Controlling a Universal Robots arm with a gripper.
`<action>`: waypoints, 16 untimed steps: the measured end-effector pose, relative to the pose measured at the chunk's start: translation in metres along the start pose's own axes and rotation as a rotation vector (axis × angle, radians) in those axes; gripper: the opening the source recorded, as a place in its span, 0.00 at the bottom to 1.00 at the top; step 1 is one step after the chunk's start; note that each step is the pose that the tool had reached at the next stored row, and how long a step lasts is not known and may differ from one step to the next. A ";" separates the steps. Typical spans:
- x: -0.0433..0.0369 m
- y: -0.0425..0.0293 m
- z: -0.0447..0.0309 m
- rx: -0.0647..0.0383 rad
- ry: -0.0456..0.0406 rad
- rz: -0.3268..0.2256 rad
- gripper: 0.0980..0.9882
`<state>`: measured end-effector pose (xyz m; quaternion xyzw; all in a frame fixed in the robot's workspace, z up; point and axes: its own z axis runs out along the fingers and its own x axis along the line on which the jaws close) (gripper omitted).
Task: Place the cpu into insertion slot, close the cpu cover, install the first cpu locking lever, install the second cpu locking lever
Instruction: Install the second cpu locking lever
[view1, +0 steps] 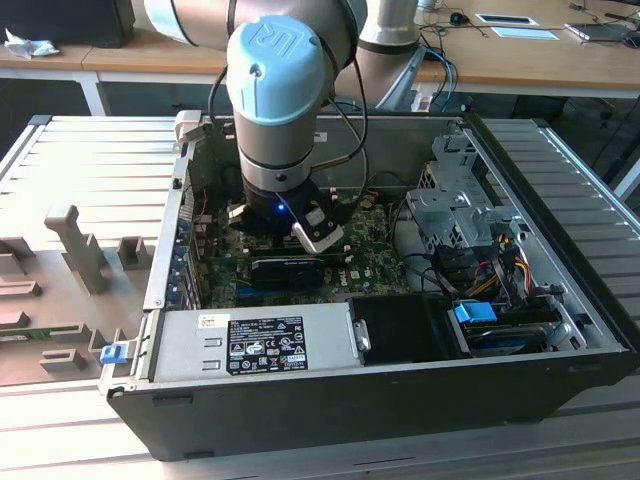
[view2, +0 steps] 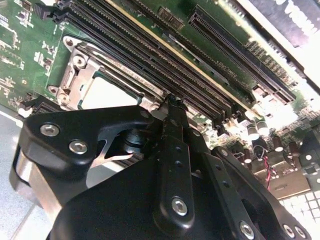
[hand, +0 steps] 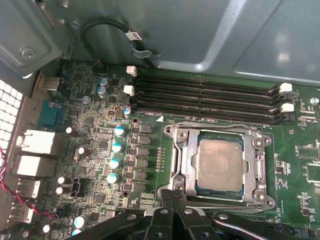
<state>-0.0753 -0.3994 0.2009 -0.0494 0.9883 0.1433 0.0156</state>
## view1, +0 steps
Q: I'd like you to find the grey parts rack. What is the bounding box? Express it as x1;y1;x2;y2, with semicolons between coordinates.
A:
0;203;157;387

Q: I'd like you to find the grey plastic case latch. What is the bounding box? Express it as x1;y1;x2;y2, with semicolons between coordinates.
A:
173;110;202;147

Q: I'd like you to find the silver power supply with label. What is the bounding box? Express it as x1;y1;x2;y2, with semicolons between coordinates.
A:
149;302;362;385

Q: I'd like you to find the black plastic shroud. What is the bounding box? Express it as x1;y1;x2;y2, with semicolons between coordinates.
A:
345;293;474;367

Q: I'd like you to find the RAM slot with white clips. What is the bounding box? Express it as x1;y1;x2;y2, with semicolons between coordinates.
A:
246;247;351;258

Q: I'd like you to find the hard disk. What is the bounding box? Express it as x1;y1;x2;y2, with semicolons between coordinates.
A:
459;319;549;357

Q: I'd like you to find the blue disk carrier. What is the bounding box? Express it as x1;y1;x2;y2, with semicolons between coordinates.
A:
451;298;497;330

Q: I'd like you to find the blue cable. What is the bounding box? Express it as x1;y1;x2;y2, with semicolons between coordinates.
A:
422;44;460;114

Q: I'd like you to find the yellow red wire bundle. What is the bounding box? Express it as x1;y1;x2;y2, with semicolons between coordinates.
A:
469;232;534;299

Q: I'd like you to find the thin black wire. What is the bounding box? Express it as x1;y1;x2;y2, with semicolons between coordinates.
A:
367;171;409;201

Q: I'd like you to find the black graphics card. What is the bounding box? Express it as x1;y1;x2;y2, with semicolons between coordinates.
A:
248;256;327;292

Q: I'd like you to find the green RAM stick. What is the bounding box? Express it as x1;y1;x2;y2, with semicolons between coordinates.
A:
0;327;86;346

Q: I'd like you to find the brown braided cable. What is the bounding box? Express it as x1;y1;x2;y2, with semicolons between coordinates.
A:
310;151;362;175

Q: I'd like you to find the thick black cable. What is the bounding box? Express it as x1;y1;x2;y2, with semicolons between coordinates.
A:
388;199;403;251
399;252;454;297

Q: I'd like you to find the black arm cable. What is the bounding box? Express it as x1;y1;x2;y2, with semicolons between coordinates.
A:
206;34;372;204

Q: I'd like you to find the silver metal drive cage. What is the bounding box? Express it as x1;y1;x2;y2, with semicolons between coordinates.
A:
404;132;531;261

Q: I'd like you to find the grey notebook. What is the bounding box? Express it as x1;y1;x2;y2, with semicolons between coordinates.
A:
563;20;634;45

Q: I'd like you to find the wooden desk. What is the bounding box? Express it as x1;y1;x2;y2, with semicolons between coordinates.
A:
0;0;640;119

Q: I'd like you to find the crumpled white paper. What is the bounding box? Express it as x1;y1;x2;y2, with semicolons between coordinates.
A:
3;27;61;61

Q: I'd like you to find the green motherboard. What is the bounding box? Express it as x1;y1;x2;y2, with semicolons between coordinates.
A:
192;192;416;309

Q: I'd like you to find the thin red wire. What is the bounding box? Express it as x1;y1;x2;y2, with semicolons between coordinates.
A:
192;184;217;225

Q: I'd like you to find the black box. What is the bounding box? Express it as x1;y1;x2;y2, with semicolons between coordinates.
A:
0;0;137;50

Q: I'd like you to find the black and silver PC case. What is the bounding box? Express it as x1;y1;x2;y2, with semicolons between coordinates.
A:
97;110;640;462

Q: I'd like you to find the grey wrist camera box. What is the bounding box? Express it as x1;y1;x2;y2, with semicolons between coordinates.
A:
291;199;347;256

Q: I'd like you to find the silver metal latch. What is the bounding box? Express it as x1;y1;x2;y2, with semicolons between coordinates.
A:
351;318;373;354

